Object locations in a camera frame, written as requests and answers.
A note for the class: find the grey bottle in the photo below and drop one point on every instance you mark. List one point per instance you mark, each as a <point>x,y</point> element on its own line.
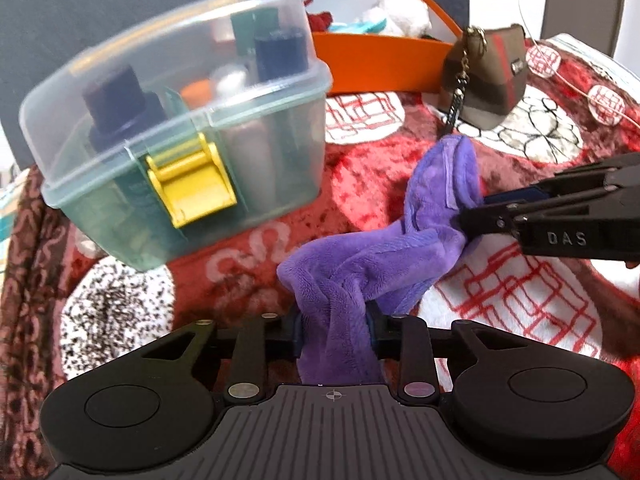
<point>252,160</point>

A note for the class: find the black capped dark bottle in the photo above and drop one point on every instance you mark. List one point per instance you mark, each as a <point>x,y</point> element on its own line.
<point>122,105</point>

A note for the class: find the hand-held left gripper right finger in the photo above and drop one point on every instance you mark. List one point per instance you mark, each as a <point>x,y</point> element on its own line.
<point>380,335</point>

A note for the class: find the orange cardboard box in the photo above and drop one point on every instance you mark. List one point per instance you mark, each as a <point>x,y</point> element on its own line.
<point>380,62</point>

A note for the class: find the brown door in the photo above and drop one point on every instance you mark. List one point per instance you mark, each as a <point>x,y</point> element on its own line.
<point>600,10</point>

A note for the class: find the dark blue bottle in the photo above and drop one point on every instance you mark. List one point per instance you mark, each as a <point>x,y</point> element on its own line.
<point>280,55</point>

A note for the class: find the white fluffy towel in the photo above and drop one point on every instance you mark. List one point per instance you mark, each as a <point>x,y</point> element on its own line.
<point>405,12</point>

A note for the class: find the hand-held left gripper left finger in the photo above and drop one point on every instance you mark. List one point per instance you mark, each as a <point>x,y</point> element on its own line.
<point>290,335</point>

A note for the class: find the purple cloth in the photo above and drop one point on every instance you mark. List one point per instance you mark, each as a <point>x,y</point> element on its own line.
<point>360,270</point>

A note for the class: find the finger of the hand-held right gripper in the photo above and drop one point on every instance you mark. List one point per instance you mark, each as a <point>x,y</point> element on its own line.
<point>550,230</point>
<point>590,175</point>

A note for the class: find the clear plastic box yellow latch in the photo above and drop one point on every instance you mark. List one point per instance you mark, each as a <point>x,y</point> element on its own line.
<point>90,210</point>

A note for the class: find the red patterned blanket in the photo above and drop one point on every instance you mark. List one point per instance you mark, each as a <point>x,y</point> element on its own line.
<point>370,170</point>

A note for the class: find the green bottle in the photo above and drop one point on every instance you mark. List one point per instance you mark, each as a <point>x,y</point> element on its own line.
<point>252,27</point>

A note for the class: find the dark red fuzzy cloth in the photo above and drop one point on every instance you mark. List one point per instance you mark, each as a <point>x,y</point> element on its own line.
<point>319,17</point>

